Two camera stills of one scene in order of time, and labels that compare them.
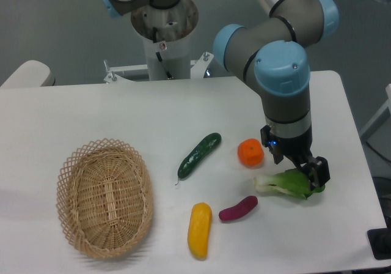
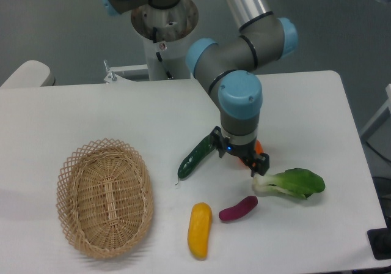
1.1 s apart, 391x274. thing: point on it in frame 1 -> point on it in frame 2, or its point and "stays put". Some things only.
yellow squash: (198, 230) stays put
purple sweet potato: (242, 208) stays put
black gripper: (300, 148) -> (258, 163)
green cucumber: (206, 146) stays put
